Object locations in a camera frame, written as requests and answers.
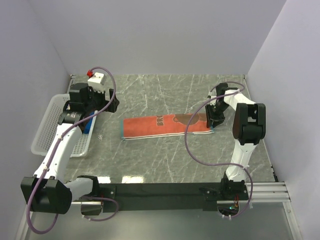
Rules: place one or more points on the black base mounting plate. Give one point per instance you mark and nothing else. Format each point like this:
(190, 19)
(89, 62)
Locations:
(168, 196)

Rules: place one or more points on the aluminium rail frame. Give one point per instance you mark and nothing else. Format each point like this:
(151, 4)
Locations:
(259, 192)

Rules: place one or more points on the white plastic basket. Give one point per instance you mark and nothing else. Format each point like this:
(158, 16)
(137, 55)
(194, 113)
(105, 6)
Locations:
(48, 128)

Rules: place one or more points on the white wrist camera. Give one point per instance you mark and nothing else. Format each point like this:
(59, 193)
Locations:
(211, 95)
(96, 81)

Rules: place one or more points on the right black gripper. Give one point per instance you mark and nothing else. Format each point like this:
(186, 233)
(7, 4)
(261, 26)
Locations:
(210, 115)

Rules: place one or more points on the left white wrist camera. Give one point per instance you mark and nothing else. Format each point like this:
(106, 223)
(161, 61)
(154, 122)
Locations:
(96, 81)

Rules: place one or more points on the rolled blue towel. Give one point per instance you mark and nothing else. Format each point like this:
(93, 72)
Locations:
(89, 126)

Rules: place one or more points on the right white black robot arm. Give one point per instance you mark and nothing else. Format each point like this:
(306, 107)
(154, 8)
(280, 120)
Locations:
(249, 128)

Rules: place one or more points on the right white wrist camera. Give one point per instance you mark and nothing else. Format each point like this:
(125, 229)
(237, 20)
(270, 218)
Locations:
(211, 95)

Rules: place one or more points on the brown orange bear towel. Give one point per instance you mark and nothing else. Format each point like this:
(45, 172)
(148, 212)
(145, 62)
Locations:
(168, 125)

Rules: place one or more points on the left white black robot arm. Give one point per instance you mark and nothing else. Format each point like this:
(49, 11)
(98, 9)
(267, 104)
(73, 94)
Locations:
(45, 191)

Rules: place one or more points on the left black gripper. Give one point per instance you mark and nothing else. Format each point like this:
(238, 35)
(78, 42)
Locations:
(112, 106)

